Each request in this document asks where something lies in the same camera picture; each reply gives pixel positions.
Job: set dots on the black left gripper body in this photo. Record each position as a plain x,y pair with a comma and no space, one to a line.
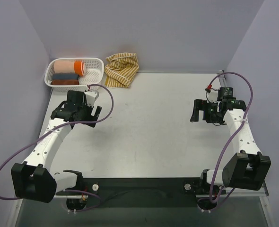
90,116

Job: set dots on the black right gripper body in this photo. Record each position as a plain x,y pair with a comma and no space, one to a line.
203,111

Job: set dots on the yellow white striped towel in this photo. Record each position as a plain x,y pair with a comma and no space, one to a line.
121,70

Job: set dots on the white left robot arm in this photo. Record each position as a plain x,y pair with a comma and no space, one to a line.
32,179

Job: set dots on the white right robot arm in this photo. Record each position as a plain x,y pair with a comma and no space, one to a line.
248,167

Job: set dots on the brown rolled towel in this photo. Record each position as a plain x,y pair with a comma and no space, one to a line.
65,82

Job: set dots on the blue grey rolled towel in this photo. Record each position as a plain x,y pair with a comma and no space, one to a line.
65,76

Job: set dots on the peach orange rolled towel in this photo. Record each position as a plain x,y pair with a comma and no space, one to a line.
65,66

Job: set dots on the white perforated plastic basket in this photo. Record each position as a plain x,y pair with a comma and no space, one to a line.
94,70

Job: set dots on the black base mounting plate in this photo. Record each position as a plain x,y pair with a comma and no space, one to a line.
177,192

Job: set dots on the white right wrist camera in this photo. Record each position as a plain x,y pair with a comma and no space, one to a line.
211,94

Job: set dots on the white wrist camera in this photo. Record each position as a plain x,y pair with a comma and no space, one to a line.
211,94
91,97

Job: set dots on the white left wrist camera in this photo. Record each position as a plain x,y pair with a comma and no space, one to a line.
91,97

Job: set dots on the aluminium right side rail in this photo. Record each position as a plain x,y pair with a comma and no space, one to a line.
222,78

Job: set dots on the aluminium rail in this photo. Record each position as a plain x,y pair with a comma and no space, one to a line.
222,78
263,192

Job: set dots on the aluminium front rail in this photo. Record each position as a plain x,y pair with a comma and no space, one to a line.
263,192

